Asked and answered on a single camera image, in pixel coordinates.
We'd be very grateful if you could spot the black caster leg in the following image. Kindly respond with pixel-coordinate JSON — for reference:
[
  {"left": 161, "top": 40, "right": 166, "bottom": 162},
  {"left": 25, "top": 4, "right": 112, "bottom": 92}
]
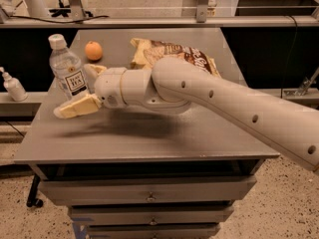
[{"left": 26, "top": 174, "right": 43, "bottom": 208}]

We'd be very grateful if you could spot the grey metal rail frame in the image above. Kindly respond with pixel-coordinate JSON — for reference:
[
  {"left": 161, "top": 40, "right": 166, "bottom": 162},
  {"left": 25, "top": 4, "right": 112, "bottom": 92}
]
[{"left": 1, "top": 0, "right": 319, "bottom": 28}]

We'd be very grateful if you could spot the black cable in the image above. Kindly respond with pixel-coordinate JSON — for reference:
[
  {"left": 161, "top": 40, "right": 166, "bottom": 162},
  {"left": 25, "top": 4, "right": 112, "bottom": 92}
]
[{"left": 6, "top": 13, "right": 111, "bottom": 25}]

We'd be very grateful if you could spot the orange fruit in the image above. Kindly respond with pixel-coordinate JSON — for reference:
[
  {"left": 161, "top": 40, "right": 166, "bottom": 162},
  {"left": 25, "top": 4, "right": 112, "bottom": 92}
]
[{"left": 85, "top": 41, "right": 103, "bottom": 61}]

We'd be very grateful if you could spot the brown yellow chip bag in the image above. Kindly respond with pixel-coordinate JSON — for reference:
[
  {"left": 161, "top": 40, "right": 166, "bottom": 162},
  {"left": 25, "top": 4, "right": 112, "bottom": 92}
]
[{"left": 131, "top": 38, "right": 220, "bottom": 78}]

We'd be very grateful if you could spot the grey drawer cabinet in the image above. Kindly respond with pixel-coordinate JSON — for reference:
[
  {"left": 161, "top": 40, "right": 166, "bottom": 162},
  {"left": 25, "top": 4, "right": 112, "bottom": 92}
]
[{"left": 13, "top": 28, "right": 280, "bottom": 239}]

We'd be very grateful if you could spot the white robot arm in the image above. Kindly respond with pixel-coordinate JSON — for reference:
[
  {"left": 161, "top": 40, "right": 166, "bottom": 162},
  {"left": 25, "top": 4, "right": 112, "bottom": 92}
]
[{"left": 54, "top": 57, "right": 319, "bottom": 173}]

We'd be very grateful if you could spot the clear plastic tea bottle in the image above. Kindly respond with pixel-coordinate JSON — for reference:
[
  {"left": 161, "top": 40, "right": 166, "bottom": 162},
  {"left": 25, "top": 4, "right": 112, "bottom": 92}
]
[{"left": 48, "top": 34, "right": 89, "bottom": 100}]

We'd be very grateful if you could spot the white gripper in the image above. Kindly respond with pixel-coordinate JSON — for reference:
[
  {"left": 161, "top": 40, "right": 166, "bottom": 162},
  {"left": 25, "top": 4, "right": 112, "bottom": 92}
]
[{"left": 53, "top": 64, "right": 127, "bottom": 119}]

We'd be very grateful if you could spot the middle grey drawer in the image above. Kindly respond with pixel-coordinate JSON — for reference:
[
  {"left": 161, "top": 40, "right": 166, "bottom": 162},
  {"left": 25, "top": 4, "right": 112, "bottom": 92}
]
[{"left": 69, "top": 205, "right": 233, "bottom": 225}]

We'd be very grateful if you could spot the grey drawer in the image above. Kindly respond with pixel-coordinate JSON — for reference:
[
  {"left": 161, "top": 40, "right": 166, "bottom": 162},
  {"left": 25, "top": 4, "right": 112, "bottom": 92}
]
[
  {"left": 88, "top": 224, "right": 220, "bottom": 239},
  {"left": 39, "top": 175, "right": 256, "bottom": 206},
  {"left": 69, "top": 205, "right": 233, "bottom": 225}
]

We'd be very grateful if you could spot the bottom grey drawer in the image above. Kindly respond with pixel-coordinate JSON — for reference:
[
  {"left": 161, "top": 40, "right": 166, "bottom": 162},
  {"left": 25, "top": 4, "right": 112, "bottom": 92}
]
[{"left": 88, "top": 224, "right": 220, "bottom": 239}]

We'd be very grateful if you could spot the white spray bottle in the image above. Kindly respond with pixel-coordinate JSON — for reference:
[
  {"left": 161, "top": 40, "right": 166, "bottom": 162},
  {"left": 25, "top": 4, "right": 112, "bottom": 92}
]
[{"left": 0, "top": 67, "right": 28, "bottom": 102}]

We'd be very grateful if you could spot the top grey drawer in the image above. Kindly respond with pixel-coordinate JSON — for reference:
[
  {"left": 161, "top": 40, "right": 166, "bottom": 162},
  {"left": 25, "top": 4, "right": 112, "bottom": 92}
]
[{"left": 39, "top": 175, "right": 256, "bottom": 206}]

